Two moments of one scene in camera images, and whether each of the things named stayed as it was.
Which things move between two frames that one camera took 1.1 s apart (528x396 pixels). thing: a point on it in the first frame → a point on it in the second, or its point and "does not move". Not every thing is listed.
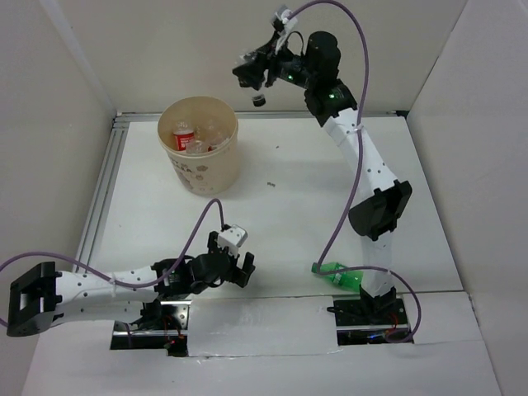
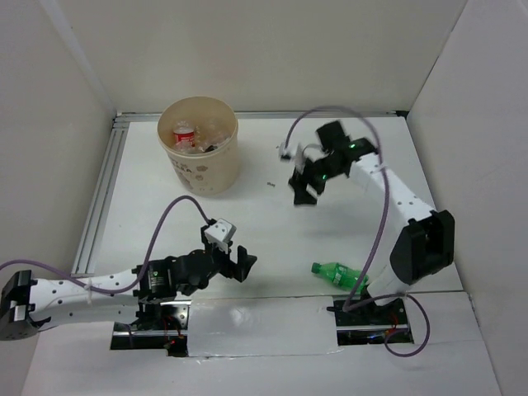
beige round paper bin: (205, 173) does not move
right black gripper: (249, 74) → (299, 181)
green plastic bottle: (350, 279) does not move
